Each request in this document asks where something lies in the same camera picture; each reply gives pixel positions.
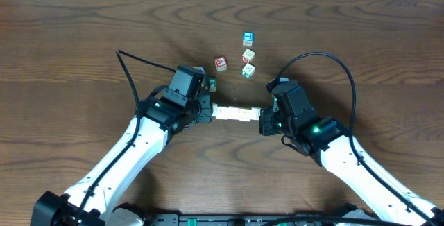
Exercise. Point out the blue-edged number 3 block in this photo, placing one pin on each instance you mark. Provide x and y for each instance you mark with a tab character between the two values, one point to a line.
244	114

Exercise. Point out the cream block with yellow side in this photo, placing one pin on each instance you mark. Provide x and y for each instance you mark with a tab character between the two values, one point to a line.
215	110

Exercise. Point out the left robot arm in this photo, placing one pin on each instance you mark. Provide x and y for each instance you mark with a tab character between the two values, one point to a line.
93	200

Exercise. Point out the green J wooden block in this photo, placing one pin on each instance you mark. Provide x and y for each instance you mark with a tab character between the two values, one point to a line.
248	70

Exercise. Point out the green 4 wooden block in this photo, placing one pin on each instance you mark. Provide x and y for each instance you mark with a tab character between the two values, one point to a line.
212	84

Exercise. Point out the blue-top wooden block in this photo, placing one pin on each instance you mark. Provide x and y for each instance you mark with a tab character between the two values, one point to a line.
248	38

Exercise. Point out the plain cream wooden block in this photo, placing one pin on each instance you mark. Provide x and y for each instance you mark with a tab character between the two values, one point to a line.
255	113

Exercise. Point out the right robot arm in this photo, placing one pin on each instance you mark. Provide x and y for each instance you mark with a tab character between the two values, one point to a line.
332	146

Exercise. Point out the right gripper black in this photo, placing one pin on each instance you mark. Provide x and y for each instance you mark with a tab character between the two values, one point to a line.
265	127

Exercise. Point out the red U wooden block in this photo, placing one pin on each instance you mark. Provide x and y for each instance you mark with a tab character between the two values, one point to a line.
236	113

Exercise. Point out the red A wooden block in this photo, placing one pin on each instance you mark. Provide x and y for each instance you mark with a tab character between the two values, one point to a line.
221	63

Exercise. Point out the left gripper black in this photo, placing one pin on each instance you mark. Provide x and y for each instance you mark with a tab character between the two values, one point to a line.
205	108

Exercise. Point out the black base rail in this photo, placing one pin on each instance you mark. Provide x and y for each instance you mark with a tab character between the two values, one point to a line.
209	220

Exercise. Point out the red M wooden block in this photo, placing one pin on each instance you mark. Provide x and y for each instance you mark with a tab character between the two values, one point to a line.
248	56

